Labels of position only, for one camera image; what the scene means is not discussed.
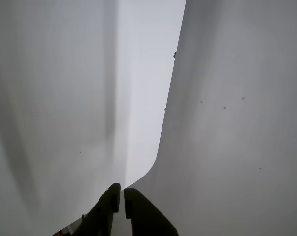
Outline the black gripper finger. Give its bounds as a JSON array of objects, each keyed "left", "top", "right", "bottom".
[
  {"left": 124, "top": 188, "right": 180, "bottom": 236},
  {"left": 73, "top": 183, "right": 121, "bottom": 236}
]

